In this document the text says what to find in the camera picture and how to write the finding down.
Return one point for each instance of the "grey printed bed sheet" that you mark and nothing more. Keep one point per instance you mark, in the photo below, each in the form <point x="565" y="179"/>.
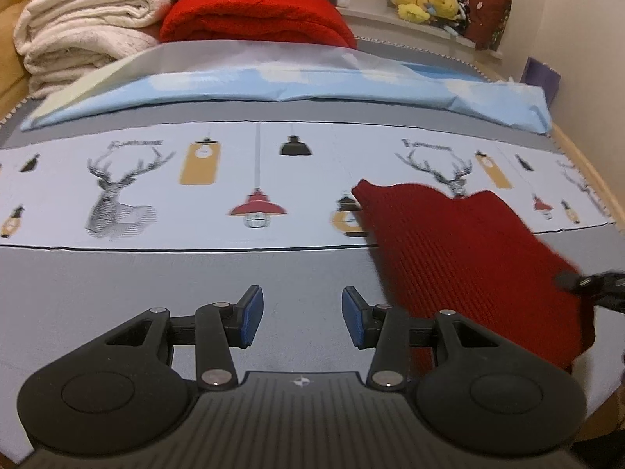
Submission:
<point x="146" y="273"/>

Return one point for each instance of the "folded red blanket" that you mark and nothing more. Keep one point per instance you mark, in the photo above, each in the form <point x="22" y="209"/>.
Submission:
<point x="259" y="17"/>

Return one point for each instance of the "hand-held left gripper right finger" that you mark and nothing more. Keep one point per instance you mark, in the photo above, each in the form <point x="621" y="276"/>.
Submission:
<point x="352" y="317"/>

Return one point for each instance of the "yellow bear plush toy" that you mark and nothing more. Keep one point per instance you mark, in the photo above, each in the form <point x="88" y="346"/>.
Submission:
<point x="443" y="4"/>

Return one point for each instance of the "wooden headboard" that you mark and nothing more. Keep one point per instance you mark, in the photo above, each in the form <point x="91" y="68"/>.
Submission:
<point x="12" y="5"/>

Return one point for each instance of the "wooden bed side rail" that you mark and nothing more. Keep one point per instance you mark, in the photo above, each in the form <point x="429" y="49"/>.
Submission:
<point x="591" y="171"/>

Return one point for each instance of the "yellow duck plush toy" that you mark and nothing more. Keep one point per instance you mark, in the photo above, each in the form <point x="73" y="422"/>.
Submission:
<point x="412" y="2"/>

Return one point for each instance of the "purple box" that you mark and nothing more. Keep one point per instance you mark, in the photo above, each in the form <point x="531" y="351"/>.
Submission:
<point x="542" y="80"/>

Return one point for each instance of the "black white striped plush toy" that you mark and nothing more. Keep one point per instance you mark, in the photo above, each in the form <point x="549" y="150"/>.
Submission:
<point x="461" y="22"/>

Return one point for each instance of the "red knit sweater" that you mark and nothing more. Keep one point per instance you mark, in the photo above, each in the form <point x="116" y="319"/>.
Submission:
<point x="464" y="254"/>

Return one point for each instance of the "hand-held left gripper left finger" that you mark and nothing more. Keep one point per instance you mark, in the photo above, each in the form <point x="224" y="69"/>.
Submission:
<point x="253" y="312"/>

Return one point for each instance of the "white curved window ledge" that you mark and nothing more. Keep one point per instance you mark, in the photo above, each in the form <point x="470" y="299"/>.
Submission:
<point x="405" y="32"/>

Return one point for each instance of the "light blue duvet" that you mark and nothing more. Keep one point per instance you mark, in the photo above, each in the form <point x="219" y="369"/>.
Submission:
<point x="293" y="85"/>

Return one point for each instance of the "folded white fleece blanket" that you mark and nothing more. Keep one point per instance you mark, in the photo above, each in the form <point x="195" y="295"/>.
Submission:
<point x="83" y="24"/>

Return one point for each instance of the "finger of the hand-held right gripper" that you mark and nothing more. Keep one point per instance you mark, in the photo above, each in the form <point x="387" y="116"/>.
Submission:
<point x="600" y="286"/>

